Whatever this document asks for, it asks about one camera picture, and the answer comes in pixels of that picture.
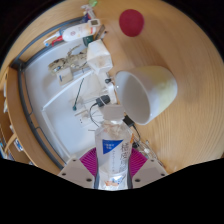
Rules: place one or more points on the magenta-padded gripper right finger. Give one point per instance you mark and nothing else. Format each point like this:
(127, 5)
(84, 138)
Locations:
(150, 171)

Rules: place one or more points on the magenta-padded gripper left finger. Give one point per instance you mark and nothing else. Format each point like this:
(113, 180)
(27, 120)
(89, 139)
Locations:
(76, 173)

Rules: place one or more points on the clear plastic drink bottle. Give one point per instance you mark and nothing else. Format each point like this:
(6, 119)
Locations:
(112, 153)

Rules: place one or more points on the small black adapter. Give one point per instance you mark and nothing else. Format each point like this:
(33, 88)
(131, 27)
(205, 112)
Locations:
(129, 121)

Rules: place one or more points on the black plugged-in charger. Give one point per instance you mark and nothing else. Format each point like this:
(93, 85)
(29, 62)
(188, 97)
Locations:
(102, 100)

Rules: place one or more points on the white desk lamp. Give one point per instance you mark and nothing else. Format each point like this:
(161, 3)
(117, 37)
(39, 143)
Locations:
(66, 94)

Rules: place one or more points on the cream white mug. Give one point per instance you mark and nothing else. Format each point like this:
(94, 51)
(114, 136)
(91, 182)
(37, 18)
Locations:
(156, 90)

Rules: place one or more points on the white power strip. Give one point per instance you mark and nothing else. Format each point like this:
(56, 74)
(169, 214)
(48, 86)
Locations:
(111, 91)

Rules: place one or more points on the brown tree figurine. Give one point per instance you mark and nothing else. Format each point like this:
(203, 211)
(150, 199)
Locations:
(68, 60)

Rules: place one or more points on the white red-pump lotion bottle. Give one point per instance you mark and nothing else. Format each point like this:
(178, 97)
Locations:
(78, 32)

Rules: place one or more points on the flat round red coaster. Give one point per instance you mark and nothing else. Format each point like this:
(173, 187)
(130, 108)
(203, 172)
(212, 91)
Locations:
(131, 22)

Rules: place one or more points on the small green packet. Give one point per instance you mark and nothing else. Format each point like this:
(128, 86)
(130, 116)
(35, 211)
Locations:
(92, 3)

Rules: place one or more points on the white wall outlet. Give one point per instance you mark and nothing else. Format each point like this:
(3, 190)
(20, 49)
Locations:
(82, 118)

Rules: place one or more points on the grey metal frame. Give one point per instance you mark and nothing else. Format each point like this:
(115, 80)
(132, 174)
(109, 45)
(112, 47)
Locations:
(26, 103)

